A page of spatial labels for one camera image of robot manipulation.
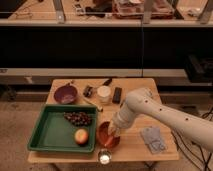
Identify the red bowl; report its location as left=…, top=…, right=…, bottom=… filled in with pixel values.
left=96, top=121, right=120, bottom=148

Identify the red pepper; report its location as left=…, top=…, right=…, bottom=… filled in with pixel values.
left=104, top=136, right=117, bottom=147

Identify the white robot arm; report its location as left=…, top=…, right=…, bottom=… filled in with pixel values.
left=108, top=88, right=213, bottom=153

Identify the purple bowl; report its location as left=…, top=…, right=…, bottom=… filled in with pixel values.
left=54, top=85, right=78, bottom=104

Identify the small metal cup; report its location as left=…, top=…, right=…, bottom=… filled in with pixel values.
left=98, top=149, right=112, bottom=165

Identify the wooden table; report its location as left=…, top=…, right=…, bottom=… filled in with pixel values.
left=28, top=78, right=179, bottom=164

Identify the black rectangular block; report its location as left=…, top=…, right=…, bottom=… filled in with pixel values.
left=112, top=87, right=122, bottom=104

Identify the white lidded jar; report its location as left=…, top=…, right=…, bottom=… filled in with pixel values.
left=97, top=86, right=111, bottom=103

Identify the dark grape bunch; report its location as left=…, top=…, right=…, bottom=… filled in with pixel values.
left=64, top=112, right=92, bottom=126

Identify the small dark toy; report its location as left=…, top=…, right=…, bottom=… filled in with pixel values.
left=83, top=85, right=93, bottom=98

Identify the green plastic tray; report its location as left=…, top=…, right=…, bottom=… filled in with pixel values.
left=28, top=105, right=98, bottom=153

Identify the wooden handled utensil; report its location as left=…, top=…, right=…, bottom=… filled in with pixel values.
left=83, top=97, right=103, bottom=112

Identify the black handled tool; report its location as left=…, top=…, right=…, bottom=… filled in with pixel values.
left=97, top=78, right=112, bottom=88

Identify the black floor cable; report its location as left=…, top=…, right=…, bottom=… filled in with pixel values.
left=169, top=111, right=213, bottom=171

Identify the metal shelf rail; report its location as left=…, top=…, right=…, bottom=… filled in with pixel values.
left=0, top=68, right=187, bottom=77

